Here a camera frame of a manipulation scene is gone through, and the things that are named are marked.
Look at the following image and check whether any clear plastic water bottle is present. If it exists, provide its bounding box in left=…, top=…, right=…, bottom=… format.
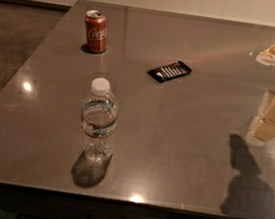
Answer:
left=80, top=77, right=119, bottom=168

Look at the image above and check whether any black snack bar packet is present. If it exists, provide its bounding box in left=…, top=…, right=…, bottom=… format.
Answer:
left=147, top=61, right=192, bottom=83

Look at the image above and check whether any red Coca-Cola can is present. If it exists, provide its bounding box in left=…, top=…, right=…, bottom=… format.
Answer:
left=84, top=10, right=107, bottom=53

